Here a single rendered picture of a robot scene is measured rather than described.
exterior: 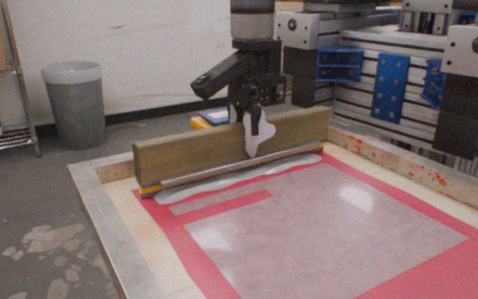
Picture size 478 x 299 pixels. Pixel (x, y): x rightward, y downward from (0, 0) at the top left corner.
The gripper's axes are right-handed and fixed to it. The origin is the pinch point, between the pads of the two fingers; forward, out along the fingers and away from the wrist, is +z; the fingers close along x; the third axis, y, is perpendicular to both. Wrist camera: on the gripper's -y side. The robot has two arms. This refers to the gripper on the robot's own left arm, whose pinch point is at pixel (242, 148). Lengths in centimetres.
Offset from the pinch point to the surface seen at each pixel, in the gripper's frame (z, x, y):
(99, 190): 1.1, -0.3, -26.7
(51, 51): 26, 320, 2
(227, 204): 4.8, -9.5, -8.6
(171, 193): 4.4, -1.6, -15.4
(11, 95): 59, 320, -35
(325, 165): 4.9, -6.5, 15.6
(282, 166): 4.4, -3.1, 7.3
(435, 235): 5.0, -32.4, 13.1
